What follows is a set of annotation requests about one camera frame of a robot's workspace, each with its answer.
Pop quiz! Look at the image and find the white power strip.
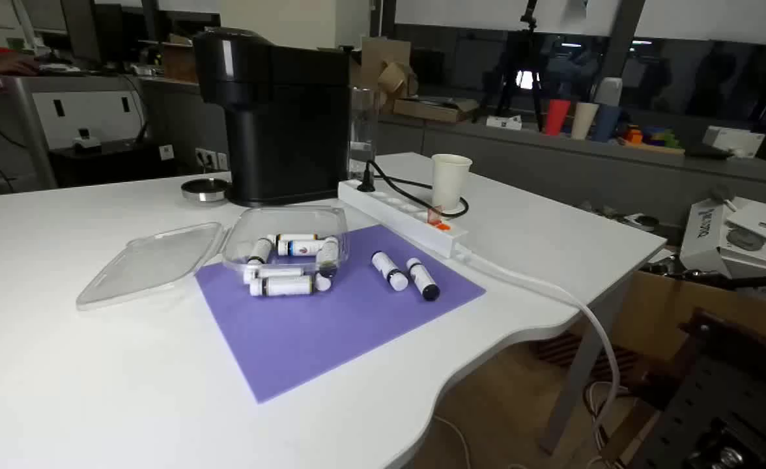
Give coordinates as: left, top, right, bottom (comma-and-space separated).
337, 178, 471, 260

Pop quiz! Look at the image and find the white cylinder with black cap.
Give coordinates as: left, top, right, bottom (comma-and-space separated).
314, 234, 344, 282
273, 229, 327, 260
368, 247, 411, 295
239, 260, 308, 286
246, 233, 282, 265
402, 255, 443, 306
249, 273, 318, 301

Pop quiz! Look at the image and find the white paper cup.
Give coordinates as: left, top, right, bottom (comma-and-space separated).
431, 152, 475, 213

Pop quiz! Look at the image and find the purple mat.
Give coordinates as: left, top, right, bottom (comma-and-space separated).
194, 222, 488, 406

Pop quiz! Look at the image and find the clear water tank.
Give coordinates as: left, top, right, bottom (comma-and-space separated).
348, 83, 384, 183

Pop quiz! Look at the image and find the clear plastic container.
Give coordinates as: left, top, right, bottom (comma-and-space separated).
220, 204, 353, 273

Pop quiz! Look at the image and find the black coffee machine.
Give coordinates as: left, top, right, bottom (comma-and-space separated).
194, 26, 355, 208

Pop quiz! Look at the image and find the brown cardboard box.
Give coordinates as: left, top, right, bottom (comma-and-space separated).
349, 35, 423, 117

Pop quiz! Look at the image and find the round black drip tray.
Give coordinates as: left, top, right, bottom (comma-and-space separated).
180, 178, 233, 205

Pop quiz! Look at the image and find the red cup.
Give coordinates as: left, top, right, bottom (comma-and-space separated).
540, 97, 577, 142

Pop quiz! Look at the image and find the beige cup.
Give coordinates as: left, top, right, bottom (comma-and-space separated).
569, 99, 603, 144

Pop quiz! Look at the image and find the grey table leg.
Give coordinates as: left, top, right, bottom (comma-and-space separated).
534, 278, 634, 458

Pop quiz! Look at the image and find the clear plastic lid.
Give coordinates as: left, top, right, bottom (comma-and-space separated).
73, 220, 228, 310

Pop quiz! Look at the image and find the blue cup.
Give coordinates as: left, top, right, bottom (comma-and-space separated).
589, 103, 626, 146

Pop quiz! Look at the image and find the grey upturned cup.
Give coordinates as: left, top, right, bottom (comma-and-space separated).
594, 73, 628, 110

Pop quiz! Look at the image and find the grey cabinet with white panel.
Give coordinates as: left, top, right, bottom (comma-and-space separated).
0, 70, 155, 192

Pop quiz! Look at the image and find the white printed cardboard box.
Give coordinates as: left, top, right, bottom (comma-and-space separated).
677, 192, 766, 282

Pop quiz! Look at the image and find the small white box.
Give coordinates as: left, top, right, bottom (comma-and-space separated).
702, 122, 766, 162

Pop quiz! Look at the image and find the black plug with cable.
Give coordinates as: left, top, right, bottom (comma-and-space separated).
355, 157, 471, 222

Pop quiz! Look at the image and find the white power strip cable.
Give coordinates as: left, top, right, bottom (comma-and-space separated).
461, 247, 626, 441

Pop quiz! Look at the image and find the black camera tripod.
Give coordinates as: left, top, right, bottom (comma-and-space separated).
492, 0, 551, 134

